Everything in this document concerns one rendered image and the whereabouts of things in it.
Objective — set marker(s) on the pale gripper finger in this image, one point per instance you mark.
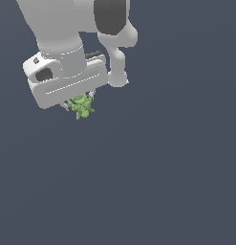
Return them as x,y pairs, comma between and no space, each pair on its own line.
65,106
90,94

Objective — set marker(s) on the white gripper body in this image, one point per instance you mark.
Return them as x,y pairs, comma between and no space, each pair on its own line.
68,83

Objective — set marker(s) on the green spiky toy object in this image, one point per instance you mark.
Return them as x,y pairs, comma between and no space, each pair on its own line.
81,106

